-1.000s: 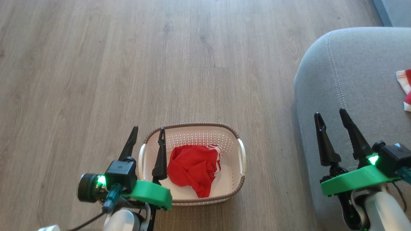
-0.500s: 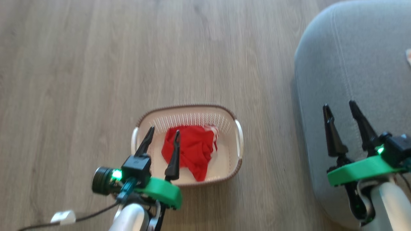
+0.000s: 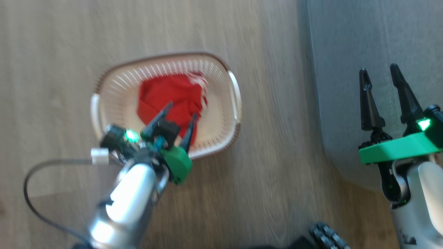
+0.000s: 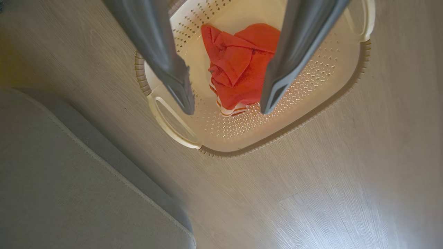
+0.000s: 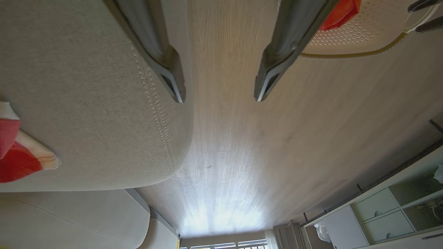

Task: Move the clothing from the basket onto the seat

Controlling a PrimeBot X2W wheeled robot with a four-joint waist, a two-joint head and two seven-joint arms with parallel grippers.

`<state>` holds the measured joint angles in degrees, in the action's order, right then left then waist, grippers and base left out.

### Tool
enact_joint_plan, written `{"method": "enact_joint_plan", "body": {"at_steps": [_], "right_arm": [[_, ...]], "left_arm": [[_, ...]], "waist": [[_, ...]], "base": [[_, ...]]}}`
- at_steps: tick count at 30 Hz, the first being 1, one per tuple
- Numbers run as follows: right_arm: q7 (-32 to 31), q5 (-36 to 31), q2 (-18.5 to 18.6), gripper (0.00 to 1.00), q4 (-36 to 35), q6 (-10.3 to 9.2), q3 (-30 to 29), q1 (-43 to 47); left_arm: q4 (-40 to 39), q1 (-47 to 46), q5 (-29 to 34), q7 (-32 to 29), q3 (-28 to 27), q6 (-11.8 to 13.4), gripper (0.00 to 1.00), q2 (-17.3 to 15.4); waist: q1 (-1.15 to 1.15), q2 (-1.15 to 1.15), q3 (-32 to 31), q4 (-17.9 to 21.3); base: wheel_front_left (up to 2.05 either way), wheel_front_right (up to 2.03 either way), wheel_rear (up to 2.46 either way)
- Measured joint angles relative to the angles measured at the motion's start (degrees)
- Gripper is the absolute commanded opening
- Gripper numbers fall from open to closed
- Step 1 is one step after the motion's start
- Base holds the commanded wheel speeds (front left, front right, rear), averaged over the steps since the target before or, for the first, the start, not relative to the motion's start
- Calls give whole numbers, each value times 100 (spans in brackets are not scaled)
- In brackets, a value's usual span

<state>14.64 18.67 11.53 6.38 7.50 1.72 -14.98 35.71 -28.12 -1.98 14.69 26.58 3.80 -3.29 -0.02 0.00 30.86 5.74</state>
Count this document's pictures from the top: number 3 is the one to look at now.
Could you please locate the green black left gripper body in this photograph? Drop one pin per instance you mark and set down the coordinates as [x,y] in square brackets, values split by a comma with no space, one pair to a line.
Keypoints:
[177,164]

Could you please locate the grey fabric sofa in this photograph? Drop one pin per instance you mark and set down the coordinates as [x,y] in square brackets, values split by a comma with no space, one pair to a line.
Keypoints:
[363,69]

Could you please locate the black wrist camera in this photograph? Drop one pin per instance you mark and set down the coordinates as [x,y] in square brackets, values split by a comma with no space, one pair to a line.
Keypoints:
[114,136]
[432,124]

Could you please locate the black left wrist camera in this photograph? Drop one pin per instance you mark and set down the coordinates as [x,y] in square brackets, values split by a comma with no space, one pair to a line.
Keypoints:
[114,136]

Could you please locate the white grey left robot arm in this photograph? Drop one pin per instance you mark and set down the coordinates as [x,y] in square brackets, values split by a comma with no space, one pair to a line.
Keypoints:
[131,197]

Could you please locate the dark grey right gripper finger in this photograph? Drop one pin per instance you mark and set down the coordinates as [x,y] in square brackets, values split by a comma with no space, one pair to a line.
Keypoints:
[408,100]
[369,103]

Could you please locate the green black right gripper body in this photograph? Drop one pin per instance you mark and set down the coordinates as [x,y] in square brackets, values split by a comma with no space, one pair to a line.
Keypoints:
[398,147]

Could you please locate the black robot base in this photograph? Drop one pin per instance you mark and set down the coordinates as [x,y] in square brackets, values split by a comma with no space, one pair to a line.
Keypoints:
[325,238]

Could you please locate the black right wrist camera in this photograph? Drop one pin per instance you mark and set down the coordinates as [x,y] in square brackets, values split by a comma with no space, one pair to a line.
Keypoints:
[432,124]

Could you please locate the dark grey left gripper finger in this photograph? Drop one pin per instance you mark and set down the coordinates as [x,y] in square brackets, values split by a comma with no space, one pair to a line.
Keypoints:
[162,126]
[189,133]

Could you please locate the red cloth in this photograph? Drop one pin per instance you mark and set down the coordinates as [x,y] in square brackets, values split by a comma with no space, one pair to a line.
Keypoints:
[166,93]

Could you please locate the cream plastic laundry basket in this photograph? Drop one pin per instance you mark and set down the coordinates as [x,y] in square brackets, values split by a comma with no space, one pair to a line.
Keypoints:
[114,90]

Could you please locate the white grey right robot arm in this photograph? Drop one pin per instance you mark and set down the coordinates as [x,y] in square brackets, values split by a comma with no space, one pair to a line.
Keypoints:
[425,207]

